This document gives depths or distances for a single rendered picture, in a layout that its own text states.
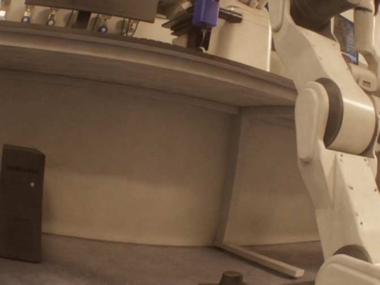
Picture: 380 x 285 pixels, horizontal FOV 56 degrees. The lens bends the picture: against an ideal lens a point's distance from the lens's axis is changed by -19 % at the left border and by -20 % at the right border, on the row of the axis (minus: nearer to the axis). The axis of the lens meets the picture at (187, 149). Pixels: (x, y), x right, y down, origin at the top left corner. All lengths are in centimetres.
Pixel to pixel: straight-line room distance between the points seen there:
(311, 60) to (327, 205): 31
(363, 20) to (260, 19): 45
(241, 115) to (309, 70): 129
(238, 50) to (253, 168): 110
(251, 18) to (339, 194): 82
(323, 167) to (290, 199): 180
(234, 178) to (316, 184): 138
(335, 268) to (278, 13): 61
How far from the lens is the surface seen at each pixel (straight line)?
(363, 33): 114
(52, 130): 190
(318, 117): 76
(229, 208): 214
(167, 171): 208
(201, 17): 128
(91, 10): 147
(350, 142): 80
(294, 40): 94
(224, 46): 135
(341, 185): 74
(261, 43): 140
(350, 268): 64
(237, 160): 213
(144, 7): 154
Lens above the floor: 47
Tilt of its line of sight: 1 degrees up
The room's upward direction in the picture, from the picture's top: 8 degrees clockwise
